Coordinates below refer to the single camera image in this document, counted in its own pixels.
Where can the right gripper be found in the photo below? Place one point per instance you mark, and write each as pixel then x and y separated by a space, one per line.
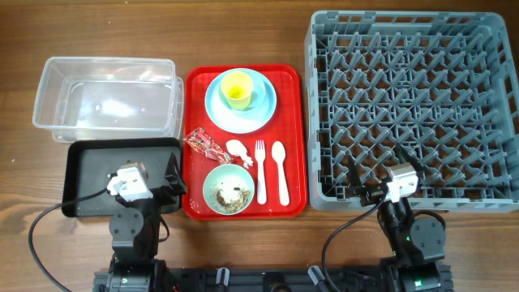
pixel 372 193

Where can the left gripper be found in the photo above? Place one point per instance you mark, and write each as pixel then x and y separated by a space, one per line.
pixel 169 196

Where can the green bowl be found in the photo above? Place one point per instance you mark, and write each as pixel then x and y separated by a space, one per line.
pixel 222 171

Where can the white plastic fork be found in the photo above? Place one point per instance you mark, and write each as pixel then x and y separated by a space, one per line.
pixel 260 155

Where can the white plastic spoon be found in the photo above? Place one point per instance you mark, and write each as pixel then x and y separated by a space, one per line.
pixel 278 155

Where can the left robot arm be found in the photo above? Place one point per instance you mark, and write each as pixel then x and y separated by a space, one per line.
pixel 135 230

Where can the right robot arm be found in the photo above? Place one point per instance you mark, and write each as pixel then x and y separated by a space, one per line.
pixel 417 239

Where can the grey dishwasher rack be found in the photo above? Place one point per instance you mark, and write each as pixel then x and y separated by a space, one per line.
pixel 441 85

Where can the red snack wrapper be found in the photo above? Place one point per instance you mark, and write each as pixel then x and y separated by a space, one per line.
pixel 204 144

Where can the food scraps and rice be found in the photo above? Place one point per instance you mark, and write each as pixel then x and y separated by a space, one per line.
pixel 230 195

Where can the crumpled white tissue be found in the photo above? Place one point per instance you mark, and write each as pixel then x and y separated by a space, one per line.
pixel 237 149

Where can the red serving tray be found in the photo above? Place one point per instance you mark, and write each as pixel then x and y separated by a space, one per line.
pixel 286 126

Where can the black tray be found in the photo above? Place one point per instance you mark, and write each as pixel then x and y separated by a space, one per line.
pixel 91 163

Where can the light blue plate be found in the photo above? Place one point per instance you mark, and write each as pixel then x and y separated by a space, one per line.
pixel 233 121

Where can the yellow plastic cup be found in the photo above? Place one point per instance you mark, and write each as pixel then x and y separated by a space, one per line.
pixel 237 88

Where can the light blue small bowl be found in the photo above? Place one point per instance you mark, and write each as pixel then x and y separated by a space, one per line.
pixel 258 93

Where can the clear plastic bin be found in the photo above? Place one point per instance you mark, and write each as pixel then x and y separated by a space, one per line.
pixel 109 98

